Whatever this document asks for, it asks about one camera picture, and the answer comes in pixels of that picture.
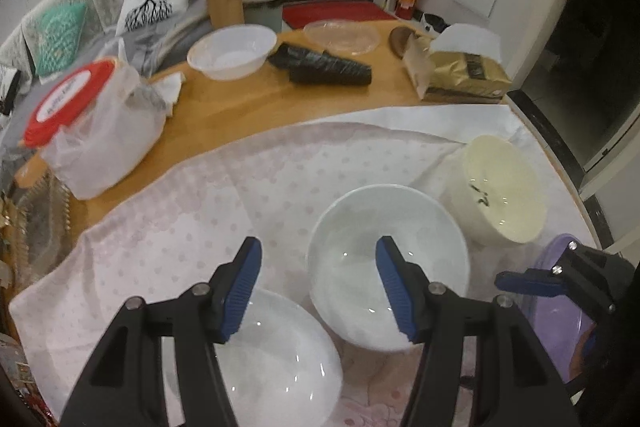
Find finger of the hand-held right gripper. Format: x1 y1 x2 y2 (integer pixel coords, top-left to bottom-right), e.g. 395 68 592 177
495 243 621 315

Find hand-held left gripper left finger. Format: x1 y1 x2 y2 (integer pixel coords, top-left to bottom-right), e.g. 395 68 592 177
60 236 263 427

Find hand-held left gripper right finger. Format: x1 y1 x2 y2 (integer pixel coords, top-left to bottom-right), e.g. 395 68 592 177
375 235 576 427

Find white ceramic bowl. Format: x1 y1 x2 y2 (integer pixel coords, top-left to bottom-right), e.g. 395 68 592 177
306 186 472 351
210 289 344 427

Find purple plastic plate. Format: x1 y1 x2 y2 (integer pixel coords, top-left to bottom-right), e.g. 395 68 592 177
529 233 601 384

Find cream ceramic bowl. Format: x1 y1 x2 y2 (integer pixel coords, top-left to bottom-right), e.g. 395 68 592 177
446 135 549 249

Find pink printed cloth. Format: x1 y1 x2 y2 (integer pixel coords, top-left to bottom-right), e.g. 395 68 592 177
9 122 593 427

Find white table cloth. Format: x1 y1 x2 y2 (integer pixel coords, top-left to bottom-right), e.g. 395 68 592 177
345 103 600 253

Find crumpled white tissue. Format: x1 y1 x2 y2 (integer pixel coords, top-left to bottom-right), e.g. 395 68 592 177
149 71 187 118

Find gold tissue pack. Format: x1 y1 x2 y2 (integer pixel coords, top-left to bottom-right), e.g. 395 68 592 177
421 23 514 103

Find glass tray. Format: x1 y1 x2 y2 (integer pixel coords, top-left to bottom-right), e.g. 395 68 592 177
0 172 77 280

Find red lid plastic jar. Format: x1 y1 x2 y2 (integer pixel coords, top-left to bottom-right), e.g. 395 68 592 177
22 59 169 201

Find clear plastic bag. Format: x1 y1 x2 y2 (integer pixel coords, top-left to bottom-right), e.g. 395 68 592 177
403 32 437 98

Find white plastic bowl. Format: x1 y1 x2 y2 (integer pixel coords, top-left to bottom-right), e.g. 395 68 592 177
187 25 278 81

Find dark wooden coaster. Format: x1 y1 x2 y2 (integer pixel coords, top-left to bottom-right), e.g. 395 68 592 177
388 25 427 58

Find clear plastic container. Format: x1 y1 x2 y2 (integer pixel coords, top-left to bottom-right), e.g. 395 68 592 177
303 19 381 56

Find grey trash bin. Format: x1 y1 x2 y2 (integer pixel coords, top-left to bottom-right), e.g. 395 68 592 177
242 0 288 34

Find red door mat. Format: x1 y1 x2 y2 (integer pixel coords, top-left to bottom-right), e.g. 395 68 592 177
281 1 397 31

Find white tree print pillow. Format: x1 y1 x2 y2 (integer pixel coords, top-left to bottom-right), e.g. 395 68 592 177
115 0 199 36

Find teal patterned pillow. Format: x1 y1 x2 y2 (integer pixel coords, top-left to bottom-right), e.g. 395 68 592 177
34 2 89 78

